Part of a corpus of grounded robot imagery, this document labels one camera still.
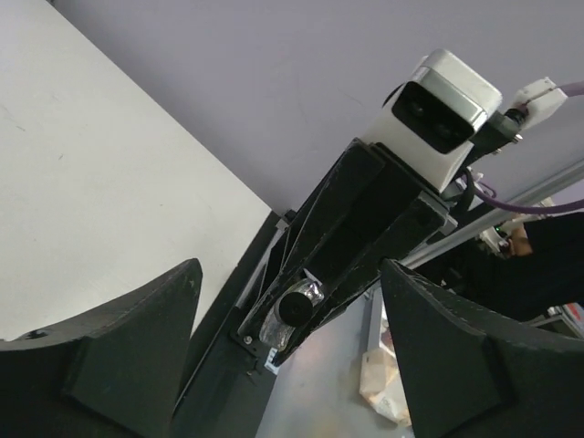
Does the person in black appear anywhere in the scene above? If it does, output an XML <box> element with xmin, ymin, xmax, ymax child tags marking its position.
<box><xmin>444</xmin><ymin>212</ymin><xmax>583</xmax><ymax>322</ymax></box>

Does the right aluminium frame post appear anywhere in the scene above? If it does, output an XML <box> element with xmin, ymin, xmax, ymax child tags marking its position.
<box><xmin>401</xmin><ymin>158</ymin><xmax>583</xmax><ymax>268</ymax></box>

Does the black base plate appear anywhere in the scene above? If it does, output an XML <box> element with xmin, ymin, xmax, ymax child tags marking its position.
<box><xmin>170</xmin><ymin>210</ymin><xmax>296</xmax><ymax>437</ymax></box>

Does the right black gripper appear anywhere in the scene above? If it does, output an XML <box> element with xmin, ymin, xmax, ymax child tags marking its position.
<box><xmin>238</xmin><ymin>139</ymin><xmax>458</xmax><ymax>365</ymax></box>

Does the plastic bag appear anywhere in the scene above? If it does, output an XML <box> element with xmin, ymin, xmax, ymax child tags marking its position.
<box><xmin>358</xmin><ymin>309</ymin><xmax>414</xmax><ymax>428</ymax></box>

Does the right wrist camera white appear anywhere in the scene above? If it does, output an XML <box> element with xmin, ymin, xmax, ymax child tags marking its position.
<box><xmin>360</xmin><ymin>49</ymin><xmax>503</xmax><ymax>193</ymax></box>

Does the black nail polish cap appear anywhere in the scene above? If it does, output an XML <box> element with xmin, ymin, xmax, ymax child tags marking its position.
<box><xmin>277</xmin><ymin>292</ymin><xmax>313</xmax><ymax>328</ymax></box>

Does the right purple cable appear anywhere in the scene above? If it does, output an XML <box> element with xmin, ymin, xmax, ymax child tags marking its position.
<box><xmin>455</xmin><ymin>79</ymin><xmax>584</xmax><ymax>215</ymax></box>

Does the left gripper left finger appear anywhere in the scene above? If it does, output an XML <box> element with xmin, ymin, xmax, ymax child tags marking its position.
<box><xmin>1</xmin><ymin>259</ymin><xmax>203</xmax><ymax>437</ymax></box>

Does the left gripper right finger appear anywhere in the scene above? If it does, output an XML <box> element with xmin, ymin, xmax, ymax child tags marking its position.
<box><xmin>381</xmin><ymin>259</ymin><xmax>583</xmax><ymax>437</ymax></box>

